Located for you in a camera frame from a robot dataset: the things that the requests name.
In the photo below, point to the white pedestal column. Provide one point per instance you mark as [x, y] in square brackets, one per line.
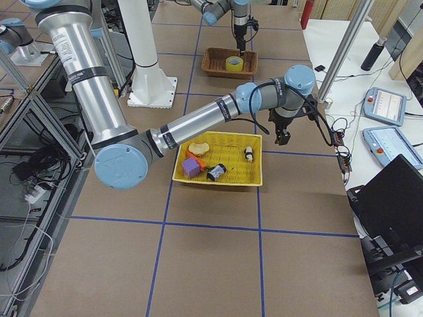
[151, 87]

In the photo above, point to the small black puck device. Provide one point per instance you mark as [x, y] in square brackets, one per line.
[320, 68]

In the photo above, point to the toy croissant bread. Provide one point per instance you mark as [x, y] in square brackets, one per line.
[199, 149]

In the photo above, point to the yellow tape roll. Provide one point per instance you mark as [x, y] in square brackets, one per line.
[234, 64]

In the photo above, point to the teach pendant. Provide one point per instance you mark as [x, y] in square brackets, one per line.
[386, 143]
[385, 106]

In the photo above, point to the brown wicker basket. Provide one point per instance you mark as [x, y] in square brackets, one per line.
[213, 63]

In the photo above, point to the black water bottle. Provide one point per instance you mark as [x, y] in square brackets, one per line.
[373, 54]

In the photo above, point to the toy panda figure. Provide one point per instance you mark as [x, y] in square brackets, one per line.
[249, 154]

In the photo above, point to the black laptop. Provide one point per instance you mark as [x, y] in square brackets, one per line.
[390, 204]

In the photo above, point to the black orange adapter box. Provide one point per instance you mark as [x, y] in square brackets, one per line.
[337, 138]

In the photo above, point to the far teach pendant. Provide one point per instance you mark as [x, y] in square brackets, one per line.
[385, 106]

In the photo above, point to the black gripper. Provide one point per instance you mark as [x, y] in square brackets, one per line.
[240, 30]
[280, 123]

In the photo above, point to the orange toy carrot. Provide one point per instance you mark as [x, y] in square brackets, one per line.
[202, 163]

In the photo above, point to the small printed can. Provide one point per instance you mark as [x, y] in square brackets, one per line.
[216, 172]

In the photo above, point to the aluminium frame post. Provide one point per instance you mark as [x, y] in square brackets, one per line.
[344, 47]

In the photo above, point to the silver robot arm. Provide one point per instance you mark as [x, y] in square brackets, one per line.
[123, 155]
[211, 13]

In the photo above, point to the purple foam cube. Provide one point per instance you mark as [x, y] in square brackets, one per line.
[191, 167]

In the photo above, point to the near teach pendant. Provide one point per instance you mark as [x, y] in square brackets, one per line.
[386, 143]

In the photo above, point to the yellow plastic basket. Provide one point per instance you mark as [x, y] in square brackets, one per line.
[227, 149]

